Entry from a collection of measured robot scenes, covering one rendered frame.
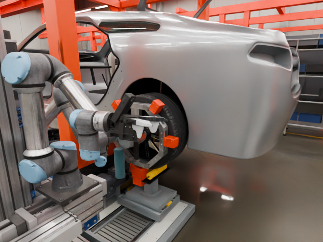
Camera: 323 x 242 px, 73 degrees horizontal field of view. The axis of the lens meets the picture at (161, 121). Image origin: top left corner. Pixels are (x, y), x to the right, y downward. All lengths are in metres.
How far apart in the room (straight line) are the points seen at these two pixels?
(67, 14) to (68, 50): 0.26
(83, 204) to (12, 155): 0.42
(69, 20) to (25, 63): 1.06
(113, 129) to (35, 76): 0.38
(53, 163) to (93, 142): 0.28
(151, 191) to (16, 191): 1.22
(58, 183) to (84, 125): 0.45
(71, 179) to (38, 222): 0.22
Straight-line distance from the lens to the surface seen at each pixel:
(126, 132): 0.74
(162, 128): 1.63
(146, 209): 2.10
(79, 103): 0.99
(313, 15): 7.44
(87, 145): 0.86
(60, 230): 1.13
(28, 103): 1.00
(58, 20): 1.91
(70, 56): 1.92
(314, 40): 5.09
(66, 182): 1.19
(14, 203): 1.32
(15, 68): 0.97
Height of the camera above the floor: 1.41
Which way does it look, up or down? 14 degrees down
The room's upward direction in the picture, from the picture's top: straight up
